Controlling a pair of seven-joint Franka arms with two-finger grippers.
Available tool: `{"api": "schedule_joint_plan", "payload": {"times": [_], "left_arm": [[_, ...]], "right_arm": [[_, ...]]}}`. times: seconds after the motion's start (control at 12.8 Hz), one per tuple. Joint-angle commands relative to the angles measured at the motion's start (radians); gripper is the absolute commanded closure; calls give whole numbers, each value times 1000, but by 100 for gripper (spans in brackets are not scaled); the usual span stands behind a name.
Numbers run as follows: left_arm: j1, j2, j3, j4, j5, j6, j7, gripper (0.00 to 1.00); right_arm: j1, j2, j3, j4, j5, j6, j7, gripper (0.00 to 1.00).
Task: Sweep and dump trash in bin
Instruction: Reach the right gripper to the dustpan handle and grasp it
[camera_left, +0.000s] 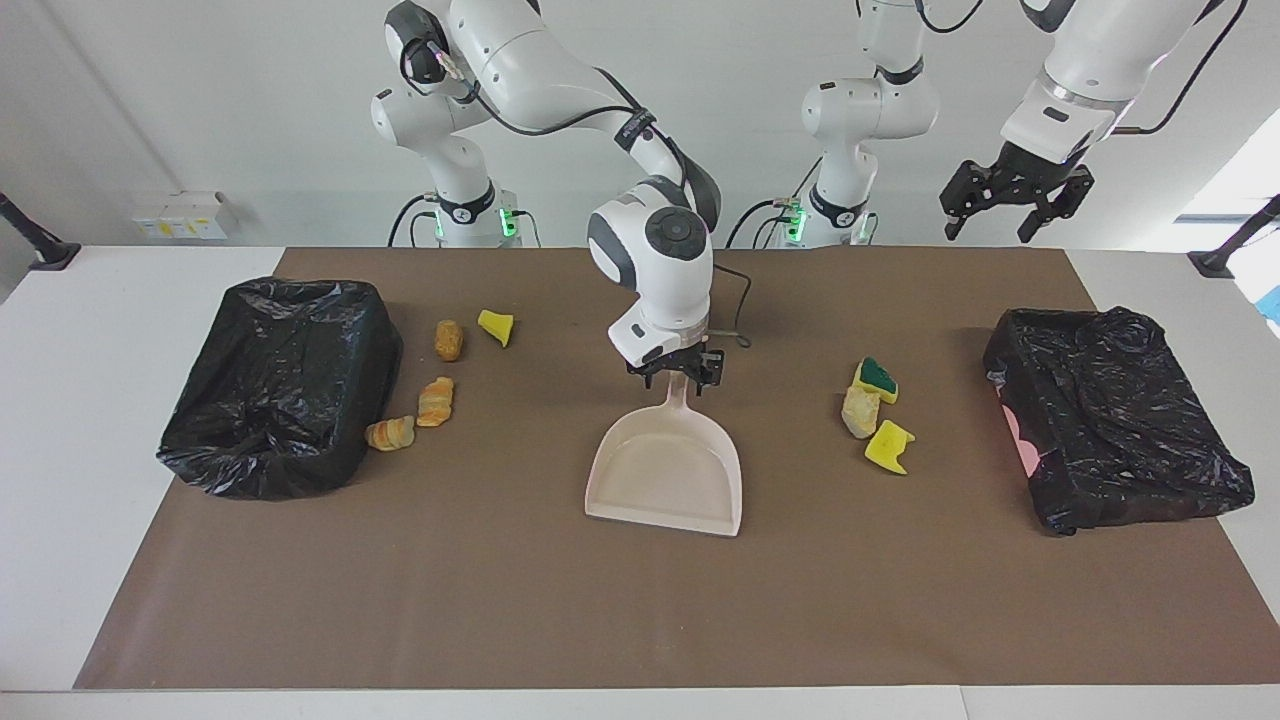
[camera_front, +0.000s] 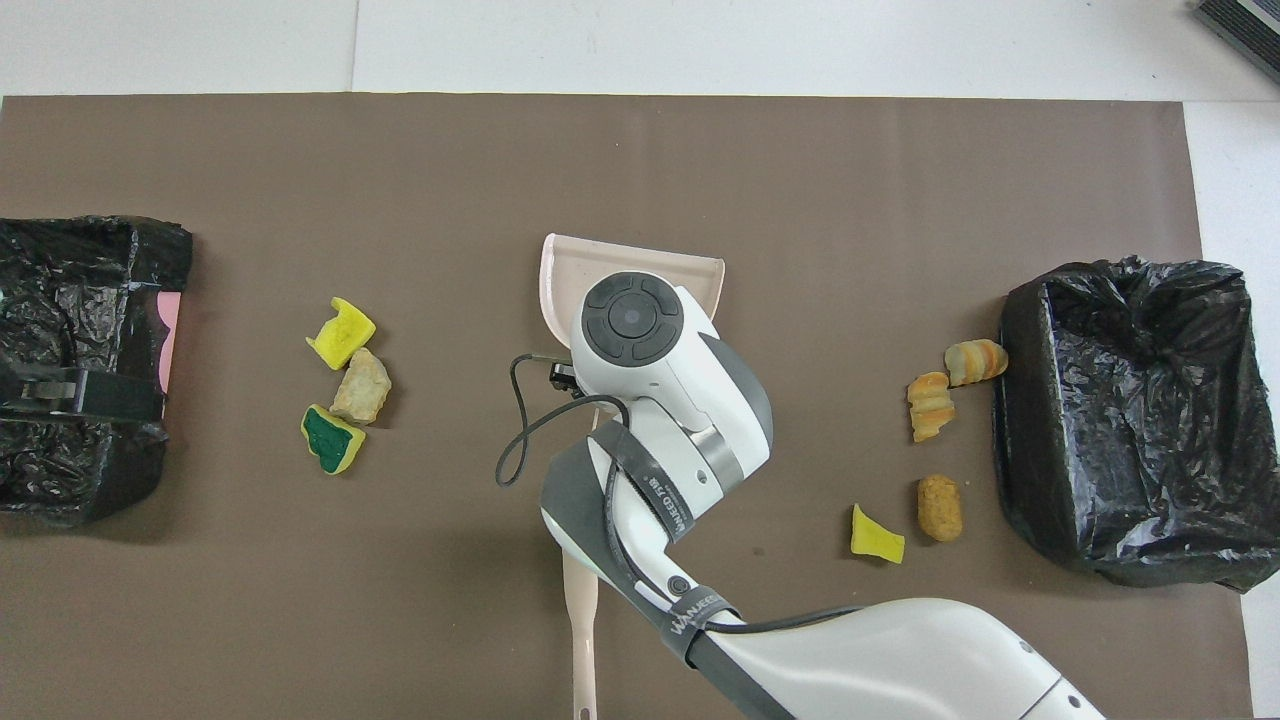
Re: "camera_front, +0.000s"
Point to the brown table mat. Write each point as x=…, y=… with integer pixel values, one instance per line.
x=700, y=160

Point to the beige hand brush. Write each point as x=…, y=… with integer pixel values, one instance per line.
x=582, y=640

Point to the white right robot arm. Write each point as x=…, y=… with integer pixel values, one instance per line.
x=680, y=380

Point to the green and yellow sponge piece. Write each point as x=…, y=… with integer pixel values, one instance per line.
x=330, y=440

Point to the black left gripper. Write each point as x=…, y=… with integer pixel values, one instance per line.
x=45, y=386

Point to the notched yellow sponge piece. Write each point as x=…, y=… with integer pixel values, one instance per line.
x=342, y=335

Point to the black bagged pink bin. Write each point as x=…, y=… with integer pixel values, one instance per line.
x=60, y=300

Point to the yellow sponge wedge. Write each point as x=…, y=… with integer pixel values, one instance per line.
x=875, y=540

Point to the grey ribbed device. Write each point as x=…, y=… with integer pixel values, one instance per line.
x=1250, y=25

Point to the brown bread nugget toy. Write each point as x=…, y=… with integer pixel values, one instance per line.
x=940, y=508

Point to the striped beige croissant toy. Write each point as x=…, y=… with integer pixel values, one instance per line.
x=975, y=362

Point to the orange croissant toy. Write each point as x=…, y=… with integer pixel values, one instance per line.
x=930, y=405

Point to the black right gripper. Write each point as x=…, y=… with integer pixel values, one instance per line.
x=566, y=377

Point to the beige plastic dustpan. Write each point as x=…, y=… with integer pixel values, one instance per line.
x=560, y=270

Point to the beige foam chunk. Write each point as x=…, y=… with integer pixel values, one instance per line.
x=360, y=390

